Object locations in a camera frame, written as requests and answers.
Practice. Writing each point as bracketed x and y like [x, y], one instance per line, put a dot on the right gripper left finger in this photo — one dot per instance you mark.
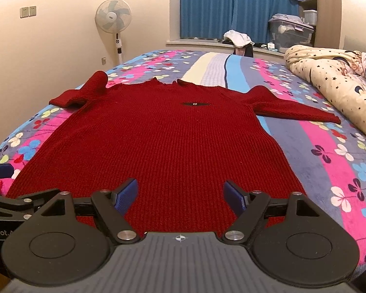
[68, 239]

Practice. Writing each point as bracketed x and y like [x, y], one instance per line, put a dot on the white standing fan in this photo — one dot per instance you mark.
[113, 17]

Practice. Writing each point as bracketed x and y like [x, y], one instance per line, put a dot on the small clear shelf bin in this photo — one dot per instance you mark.
[310, 17]

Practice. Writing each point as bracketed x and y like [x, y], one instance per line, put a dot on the blue window curtain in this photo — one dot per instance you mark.
[212, 18]

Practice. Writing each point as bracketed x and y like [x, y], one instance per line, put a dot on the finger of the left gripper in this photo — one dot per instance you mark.
[0, 170]

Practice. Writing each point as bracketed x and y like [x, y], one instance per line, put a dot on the white clothes pile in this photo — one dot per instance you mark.
[238, 39]

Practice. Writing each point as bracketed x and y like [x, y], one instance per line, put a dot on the dark bag on sill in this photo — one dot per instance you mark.
[246, 51]

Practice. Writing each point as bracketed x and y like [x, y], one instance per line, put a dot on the wooden shelf unit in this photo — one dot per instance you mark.
[329, 19]

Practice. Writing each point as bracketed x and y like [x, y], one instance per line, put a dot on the red knitted sweater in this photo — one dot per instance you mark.
[180, 141]

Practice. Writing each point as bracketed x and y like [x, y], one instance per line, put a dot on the double wall switch plate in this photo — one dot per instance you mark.
[28, 12]

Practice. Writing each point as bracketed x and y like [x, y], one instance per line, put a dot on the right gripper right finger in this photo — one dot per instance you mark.
[291, 240]

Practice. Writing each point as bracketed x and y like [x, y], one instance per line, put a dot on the clear plastic storage box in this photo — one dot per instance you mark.
[289, 30]

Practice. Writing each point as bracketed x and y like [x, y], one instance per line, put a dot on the cream star-patterned duvet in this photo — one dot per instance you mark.
[339, 75]

